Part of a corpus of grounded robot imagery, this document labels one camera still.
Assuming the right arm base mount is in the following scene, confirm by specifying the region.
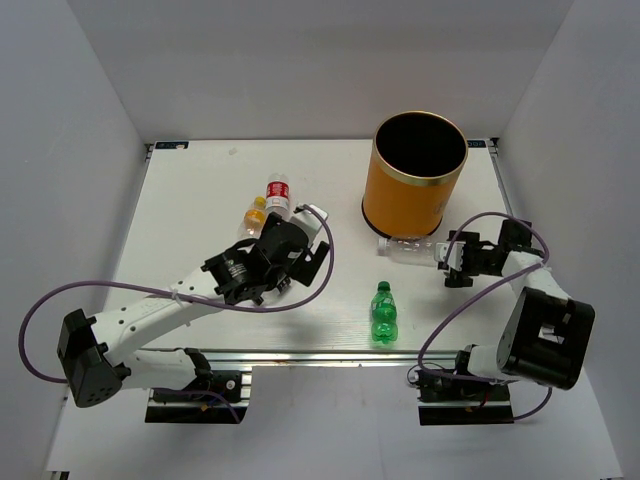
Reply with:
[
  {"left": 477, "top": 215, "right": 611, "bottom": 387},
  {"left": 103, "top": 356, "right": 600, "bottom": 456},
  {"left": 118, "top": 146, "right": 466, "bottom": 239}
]
[{"left": 407, "top": 366, "right": 514, "bottom": 426}]

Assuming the green soda bottle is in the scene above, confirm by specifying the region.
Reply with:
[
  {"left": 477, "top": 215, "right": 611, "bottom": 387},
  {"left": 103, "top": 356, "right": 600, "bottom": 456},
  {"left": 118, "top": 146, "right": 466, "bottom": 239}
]
[{"left": 370, "top": 281, "right": 398, "bottom": 344}]

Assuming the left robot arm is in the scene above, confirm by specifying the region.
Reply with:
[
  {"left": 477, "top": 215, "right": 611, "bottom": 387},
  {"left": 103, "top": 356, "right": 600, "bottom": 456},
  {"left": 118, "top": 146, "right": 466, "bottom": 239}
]
[{"left": 57, "top": 205, "right": 335, "bottom": 408}]

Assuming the red label clear bottle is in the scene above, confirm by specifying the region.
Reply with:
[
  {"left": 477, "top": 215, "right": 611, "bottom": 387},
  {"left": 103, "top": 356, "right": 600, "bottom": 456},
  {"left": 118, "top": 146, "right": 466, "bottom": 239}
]
[{"left": 265, "top": 173, "right": 290, "bottom": 219}]

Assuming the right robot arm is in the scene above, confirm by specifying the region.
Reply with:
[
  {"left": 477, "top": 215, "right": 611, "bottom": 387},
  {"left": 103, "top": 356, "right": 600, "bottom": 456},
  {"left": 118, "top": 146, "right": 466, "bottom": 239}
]
[{"left": 434, "top": 218, "right": 596, "bottom": 399}]

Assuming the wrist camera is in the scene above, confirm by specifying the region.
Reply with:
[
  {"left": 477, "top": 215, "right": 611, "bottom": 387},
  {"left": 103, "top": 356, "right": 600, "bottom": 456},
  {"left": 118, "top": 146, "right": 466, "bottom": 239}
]
[
  {"left": 289, "top": 203, "right": 328, "bottom": 247},
  {"left": 434, "top": 241, "right": 465, "bottom": 271}
]

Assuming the yellow cap small bottle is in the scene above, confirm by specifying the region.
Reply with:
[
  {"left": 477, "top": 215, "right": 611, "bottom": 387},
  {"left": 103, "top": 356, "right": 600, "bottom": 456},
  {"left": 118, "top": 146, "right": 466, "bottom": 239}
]
[{"left": 237, "top": 196, "right": 267, "bottom": 240}]

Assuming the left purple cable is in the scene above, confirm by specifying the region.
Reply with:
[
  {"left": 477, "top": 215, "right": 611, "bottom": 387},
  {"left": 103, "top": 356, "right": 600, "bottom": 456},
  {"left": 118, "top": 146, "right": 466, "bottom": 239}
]
[{"left": 18, "top": 204, "right": 336, "bottom": 424}]

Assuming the clear unlabelled bottle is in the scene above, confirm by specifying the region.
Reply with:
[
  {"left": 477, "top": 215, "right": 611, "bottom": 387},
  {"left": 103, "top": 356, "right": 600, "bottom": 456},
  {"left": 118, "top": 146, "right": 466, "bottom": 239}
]
[{"left": 377, "top": 236, "right": 438, "bottom": 267}]

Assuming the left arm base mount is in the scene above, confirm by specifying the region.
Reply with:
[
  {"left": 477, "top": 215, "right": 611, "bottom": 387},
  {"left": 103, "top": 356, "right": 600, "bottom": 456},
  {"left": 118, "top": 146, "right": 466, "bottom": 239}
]
[{"left": 145, "top": 349, "right": 248, "bottom": 425}]

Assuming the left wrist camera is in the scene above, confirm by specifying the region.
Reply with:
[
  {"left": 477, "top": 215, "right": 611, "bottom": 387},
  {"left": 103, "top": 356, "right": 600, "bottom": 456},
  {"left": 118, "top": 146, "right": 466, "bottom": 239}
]
[{"left": 289, "top": 203, "right": 328, "bottom": 247}]

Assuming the orange cylindrical bin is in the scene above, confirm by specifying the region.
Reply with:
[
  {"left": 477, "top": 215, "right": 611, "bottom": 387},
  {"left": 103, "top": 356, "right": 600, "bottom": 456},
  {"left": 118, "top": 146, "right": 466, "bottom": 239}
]
[{"left": 361, "top": 111, "right": 469, "bottom": 238}]

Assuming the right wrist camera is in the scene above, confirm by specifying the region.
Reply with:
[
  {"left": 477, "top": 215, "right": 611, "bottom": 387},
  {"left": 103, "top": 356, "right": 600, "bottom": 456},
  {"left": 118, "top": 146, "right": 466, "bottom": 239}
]
[{"left": 434, "top": 241, "right": 465, "bottom": 271}]

